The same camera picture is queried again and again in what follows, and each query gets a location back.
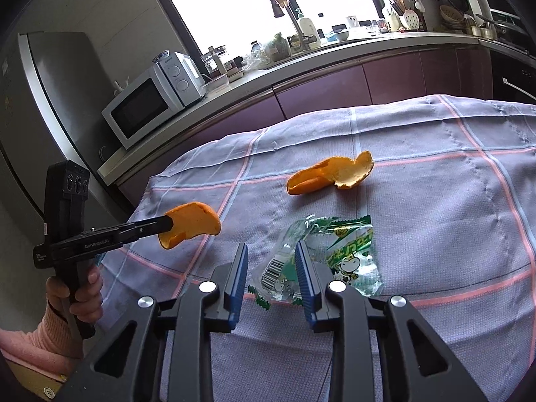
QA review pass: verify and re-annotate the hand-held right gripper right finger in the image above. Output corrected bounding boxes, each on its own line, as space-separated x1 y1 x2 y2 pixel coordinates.
294 241 488 402

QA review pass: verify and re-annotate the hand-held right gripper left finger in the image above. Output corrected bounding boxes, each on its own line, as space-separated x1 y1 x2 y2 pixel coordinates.
54 243 250 402

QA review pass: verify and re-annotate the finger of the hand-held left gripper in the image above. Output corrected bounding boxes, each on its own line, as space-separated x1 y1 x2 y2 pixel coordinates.
118 229 166 249
95 214 174 237

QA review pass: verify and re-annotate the clear green snack wrapper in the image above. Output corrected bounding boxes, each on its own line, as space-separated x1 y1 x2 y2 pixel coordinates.
248 214 384 309

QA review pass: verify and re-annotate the small curled orange peel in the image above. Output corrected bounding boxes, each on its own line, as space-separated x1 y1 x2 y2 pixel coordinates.
158 202 222 250

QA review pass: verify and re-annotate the large orange peel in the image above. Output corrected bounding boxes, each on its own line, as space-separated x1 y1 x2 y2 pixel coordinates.
287 151 373 196

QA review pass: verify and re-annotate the person's left hand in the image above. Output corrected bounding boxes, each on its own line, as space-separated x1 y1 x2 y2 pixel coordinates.
45 267 105 331

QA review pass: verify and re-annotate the grey refrigerator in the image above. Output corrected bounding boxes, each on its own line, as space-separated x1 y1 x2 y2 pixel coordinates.
0 30 137 256

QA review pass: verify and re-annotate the purple checked tablecloth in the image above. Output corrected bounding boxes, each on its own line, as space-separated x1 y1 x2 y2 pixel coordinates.
98 94 536 402

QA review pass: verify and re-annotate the white microwave oven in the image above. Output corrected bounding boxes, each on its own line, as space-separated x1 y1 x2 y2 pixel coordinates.
102 51 207 150

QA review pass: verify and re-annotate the clear glass container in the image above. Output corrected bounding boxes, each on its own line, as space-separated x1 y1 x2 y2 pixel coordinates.
205 73 230 91

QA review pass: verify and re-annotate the beige kitchen countertop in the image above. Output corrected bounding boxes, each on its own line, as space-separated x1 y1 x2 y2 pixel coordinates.
97 29 482 185

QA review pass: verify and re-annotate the maroon base cabinet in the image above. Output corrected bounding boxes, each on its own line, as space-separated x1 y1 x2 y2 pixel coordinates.
115 46 495 202

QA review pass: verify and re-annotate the plastic bag of vegetables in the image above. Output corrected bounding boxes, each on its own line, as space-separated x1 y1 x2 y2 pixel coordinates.
243 31 292 70

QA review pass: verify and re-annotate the dark framed window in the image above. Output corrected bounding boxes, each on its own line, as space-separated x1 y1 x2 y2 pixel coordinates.
140 0 394 51

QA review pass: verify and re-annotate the steel kitchen faucet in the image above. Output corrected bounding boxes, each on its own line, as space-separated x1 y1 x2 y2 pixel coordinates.
266 0 320 49

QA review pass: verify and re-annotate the white pump soap bottle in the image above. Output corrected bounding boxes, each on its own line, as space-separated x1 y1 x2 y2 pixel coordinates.
295 8 319 38

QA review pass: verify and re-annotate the white spotted utensil holder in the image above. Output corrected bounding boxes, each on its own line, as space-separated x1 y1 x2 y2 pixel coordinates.
400 8 420 30

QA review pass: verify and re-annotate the black built-in oven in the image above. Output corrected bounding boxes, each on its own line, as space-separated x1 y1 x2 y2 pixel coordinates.
490 48 536 103

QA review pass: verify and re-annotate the beige colander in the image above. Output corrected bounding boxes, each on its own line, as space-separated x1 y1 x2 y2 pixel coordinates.
440 5 466 28

